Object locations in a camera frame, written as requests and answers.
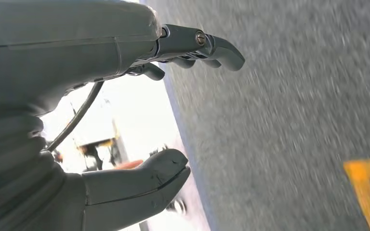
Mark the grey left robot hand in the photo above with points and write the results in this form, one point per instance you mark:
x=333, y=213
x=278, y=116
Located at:
x=60, y=38

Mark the yellow floor tape square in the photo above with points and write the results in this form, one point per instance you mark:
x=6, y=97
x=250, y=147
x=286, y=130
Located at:
x=360, y=178

